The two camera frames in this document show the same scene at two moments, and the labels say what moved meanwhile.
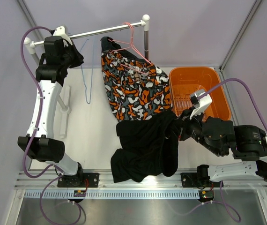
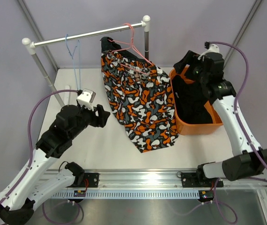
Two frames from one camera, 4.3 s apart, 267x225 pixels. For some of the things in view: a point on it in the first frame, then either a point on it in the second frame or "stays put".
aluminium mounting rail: x=40 y=179 stays put
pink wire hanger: x=133 y=47 stays put
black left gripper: x=78 y=57 to x=100 y=120
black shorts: x=149 y=146 to x=190 y=102
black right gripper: x=185 y=122 to x=191 y=58
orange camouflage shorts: x=136 y=90 stays put
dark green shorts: x=107 y=43 stays put
